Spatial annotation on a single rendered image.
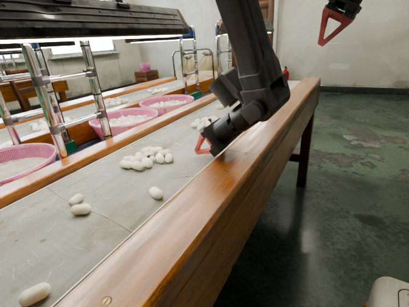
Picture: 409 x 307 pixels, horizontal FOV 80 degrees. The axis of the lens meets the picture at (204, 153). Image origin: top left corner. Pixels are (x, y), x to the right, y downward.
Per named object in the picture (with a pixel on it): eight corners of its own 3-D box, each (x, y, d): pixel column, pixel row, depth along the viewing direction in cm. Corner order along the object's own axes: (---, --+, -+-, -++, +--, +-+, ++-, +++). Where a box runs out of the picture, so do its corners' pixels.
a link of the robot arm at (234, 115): (263, 120, 49) (269, 112, 53) (241, 93, 49) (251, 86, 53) (238, 137, 53) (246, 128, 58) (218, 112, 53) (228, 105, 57)
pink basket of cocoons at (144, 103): (204, 113, 128) (203, 95, 124) (175, 130, 107) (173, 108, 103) (164, 110, 140) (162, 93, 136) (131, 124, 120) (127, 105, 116)
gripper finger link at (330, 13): (305, 39, 60) (329, -4, 54) (311, 38, 65) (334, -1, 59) (330, 52, 58) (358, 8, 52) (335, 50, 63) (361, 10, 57)
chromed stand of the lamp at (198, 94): (202, 95, 170) (196, 23, 151) (186, 102, 154) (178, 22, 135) (179, 95, 178) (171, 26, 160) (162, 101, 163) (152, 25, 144)
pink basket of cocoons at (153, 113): (168, 127, 112) (165, 106, 108) (148, 150, 88) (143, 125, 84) (114, 128, 116) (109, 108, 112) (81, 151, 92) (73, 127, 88)
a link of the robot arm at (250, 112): (265, 116, 43) (290, 93, 47) (224, 63, 42) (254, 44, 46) (231, 136, 54) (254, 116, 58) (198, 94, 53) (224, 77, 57)
